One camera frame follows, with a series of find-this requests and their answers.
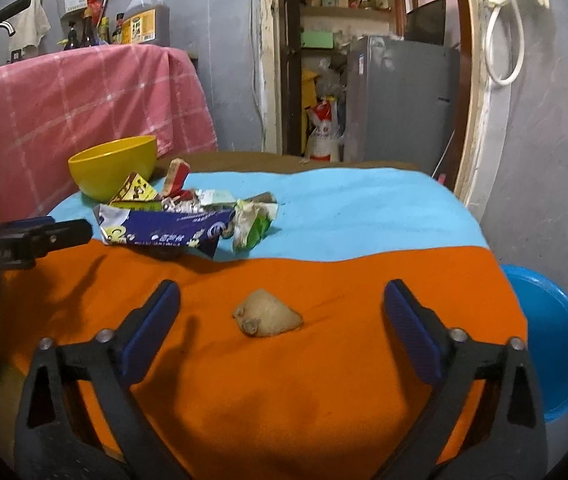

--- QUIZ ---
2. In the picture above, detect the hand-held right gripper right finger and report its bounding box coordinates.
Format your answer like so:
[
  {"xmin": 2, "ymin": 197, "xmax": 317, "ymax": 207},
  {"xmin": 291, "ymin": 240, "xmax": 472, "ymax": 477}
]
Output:
[{"xmin": 383, "ymin": 280, "xmax": 549, "ymax": 480}]

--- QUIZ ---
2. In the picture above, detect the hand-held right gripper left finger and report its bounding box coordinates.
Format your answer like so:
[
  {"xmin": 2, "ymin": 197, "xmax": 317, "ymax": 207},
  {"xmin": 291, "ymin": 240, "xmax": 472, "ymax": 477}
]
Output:
[{"xmin": 13, "ymin": 280, "xmax": 189, "ymax": 480}]

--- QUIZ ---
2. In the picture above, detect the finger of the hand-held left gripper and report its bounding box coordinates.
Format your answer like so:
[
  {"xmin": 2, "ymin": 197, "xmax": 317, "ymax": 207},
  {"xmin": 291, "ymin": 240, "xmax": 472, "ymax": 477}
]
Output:
[{"xmin": 51, "ymin": 218, "xmax": 93, "ymax": 252}]

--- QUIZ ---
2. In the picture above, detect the yellow black wrapper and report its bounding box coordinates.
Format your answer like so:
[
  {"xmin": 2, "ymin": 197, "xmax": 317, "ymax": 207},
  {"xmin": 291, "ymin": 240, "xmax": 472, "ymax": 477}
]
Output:
[{"xmin": 109, "ymin": 171, "xmax": 161, "ymax": 206}]

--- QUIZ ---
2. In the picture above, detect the dark blue snack wrapper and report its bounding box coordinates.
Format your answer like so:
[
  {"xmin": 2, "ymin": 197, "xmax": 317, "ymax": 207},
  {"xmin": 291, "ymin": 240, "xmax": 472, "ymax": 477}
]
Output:
[{"xmin": 94, "ymin": 204, "xmax": 237, "ymax": 260}]

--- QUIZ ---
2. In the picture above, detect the red torn wrapper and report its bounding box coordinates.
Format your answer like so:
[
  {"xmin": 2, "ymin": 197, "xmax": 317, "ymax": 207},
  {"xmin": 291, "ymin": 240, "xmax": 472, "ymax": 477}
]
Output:
[{"xmin": 161, "ymin": 158, "xmax": 197, "ymax": 201}]

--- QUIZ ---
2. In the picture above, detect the blue plastic basin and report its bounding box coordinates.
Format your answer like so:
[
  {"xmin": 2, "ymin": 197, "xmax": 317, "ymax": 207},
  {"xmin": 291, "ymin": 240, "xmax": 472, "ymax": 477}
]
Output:
[{"xmin": 498, "ymin": 264, "xmax": 568, "ymax": 423}]

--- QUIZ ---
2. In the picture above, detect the green wrapper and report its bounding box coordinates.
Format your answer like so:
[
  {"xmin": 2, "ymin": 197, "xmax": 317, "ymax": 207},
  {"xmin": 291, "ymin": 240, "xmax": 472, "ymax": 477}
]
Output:
[{"xmin": 232, "ymin": 192, "xmax": 279, "ymax": 253}]

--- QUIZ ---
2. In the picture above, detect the yellow plastic bowl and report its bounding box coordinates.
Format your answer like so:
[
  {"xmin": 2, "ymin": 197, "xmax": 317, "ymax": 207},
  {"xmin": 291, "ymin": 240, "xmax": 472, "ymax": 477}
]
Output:
[{"xmin": 68, "ymin": 135, "xmax": 158, "ymax": 202}]

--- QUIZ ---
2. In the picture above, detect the light blue cloth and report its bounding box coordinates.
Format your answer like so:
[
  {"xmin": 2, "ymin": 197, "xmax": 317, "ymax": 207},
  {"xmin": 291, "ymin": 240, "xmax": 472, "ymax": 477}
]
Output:
[{"xmin": 46, "ymin": 167, "xmax": 489, "ymax": 263}]

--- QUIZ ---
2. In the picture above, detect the pink checked cloth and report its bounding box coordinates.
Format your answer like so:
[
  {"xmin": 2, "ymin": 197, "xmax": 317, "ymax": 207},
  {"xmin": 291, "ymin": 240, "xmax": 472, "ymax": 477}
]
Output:
[{"xmin": 0, "ymin": 44, "xmax": 219, "ymax": 226}]

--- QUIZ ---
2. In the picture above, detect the pale green paper box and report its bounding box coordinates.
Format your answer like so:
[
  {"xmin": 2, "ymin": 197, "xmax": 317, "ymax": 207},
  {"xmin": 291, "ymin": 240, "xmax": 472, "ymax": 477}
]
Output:
[{"xmin": 199, "ymin": 189, "xmax": 235, "ymax": 207}]

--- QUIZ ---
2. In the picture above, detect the orange cloth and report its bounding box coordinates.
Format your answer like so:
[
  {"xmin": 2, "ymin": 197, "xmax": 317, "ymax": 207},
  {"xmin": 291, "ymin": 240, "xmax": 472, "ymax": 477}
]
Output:
[{"xmin": 0, "ymin": 237, "xmax": 529, "ymax": 480}]

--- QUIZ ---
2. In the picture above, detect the dark sauce bottle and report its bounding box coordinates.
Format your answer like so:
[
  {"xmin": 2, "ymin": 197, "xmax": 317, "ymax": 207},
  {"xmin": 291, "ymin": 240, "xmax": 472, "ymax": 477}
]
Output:
[
  {"xmin": 63, "ymin": 22, "xmax": 82, "ymax": 51},
  {"xmin": 82, "ymin": 9, "xmax": 98, "ymax": 47}
]

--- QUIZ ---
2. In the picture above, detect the brown table cloth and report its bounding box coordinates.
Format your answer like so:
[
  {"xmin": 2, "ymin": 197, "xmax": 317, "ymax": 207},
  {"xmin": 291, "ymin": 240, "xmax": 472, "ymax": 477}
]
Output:
[{"xmin": 164, "ymin": 151, "xmax": 419, "ymax": 175}]

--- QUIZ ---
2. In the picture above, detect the white hanging towel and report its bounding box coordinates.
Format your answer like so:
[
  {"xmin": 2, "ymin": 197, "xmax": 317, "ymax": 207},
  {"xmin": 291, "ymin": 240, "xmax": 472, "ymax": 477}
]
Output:
[{"xmin": 9, "ymin": 0, "xmax": 52, "ymax": 58}]

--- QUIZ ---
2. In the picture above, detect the white red rice sack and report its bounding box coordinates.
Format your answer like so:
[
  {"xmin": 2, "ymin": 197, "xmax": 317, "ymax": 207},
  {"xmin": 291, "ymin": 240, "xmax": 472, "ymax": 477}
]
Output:
[{"xmin": 305, "ymin": 97, "xmax": 345, "ymax": 162}]

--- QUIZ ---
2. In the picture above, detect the grey refrigerator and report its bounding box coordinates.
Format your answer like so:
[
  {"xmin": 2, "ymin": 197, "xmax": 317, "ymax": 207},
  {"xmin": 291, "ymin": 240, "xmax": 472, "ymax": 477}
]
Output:
[{"xmin": 345, "ymin": 35, "xmax": 460, "ymax": 178}]

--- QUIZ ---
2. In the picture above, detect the large cooking oil bottle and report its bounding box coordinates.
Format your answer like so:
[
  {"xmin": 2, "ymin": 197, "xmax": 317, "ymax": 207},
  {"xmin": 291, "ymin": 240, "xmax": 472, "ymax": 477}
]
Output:
[{"xmin": 122, "ymin": 0, "xmax": 171, "ymax": 46}]

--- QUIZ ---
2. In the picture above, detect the dark wooden door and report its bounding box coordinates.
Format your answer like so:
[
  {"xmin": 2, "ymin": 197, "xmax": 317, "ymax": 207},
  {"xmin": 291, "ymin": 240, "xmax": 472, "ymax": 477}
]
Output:
[{"xmin": 279, "ymin": 0, "xmax": 305, "ymax": 156}]

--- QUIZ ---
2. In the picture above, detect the yellow bag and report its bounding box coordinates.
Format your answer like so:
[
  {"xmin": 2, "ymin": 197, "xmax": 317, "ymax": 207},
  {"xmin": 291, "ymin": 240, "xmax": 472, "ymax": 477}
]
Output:
[{"xmin": 301, "ymin": 67, "xmax": 319, "ymax": 111}]

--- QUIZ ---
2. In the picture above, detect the clear plastic bag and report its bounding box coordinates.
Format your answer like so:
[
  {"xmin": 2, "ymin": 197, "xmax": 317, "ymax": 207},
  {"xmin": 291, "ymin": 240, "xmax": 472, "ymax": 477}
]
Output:
[{"xmin": 316, "ymin": 57, "xmax": 347, "ymax": 101}]

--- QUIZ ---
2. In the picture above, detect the black flat panel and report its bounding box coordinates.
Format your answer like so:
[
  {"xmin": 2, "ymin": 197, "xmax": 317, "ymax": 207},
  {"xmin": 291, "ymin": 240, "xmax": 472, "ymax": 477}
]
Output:
[{"xmin": 404, "ymin": 0, "xmax": 447, "ymax": 46}]

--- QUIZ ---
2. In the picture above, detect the wooden shelf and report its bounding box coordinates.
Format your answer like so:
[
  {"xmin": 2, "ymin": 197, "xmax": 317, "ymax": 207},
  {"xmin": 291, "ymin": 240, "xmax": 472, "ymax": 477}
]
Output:
[{"xmin": 296, "ymin": 0, "xmax": 407, "ymax": 56}]

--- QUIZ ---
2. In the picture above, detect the white power cable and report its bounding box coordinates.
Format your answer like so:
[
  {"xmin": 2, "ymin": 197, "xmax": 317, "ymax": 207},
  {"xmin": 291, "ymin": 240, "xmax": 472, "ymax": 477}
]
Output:
[{"xmin": 434, "ymin": 130, "xmax": 457, "ymax": 176}]

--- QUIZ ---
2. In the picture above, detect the wooden door frame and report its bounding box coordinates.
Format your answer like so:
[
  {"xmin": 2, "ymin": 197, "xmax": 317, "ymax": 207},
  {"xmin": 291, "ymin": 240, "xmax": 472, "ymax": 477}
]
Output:
[{"xmin": 259, "ymin": 0, "xmax": 499, "ymax": 206}]

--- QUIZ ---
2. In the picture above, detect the white hose loop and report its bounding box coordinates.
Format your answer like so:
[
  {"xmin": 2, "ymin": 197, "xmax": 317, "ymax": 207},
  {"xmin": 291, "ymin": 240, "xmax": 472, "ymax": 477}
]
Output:
[{"xmin": 484, "ymin": 0, "xmax": 525, "ymax": 86}]

